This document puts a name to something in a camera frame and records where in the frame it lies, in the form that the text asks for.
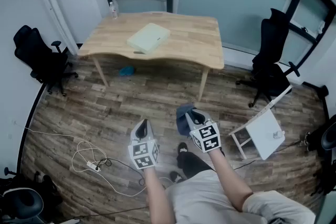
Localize thin black floor cable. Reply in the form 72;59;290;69
233;159;257;171

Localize person's black shoe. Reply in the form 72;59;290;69
169;170;185;183
177;142;188;156

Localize blue rag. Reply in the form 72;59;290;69
119;66;135;78

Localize dark blue cloth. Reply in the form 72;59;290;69
175;103;197;137

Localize white power strip with cable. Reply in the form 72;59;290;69
12;120;148;197

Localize person's black trousers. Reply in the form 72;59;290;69
176;151;216;179

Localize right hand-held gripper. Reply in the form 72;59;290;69
184;109;221;153

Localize person's right forearm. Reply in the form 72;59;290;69
208;148;254;212

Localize light wooden table leg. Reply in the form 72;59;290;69
92;56;110;88
197;68;210;102

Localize dark round device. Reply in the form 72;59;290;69
0;167;64;224

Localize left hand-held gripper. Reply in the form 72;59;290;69
128;119;160;170

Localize white wall pipe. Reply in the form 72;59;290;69
33;0;79;56

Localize person's left forearm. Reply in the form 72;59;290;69
143;167;177;224

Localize clear plastic water bottle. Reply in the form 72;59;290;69
109;2;119;20

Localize pale green board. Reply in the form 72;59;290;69
127;23;171;55

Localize white folding chair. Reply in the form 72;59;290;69
228;85;293;161

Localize black mesh office chair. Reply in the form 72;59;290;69
235;8;301;109
13;25;79;97

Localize black power cable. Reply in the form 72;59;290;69
94;156;146;187

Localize person's light grey shirt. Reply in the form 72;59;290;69
165;169;316;224

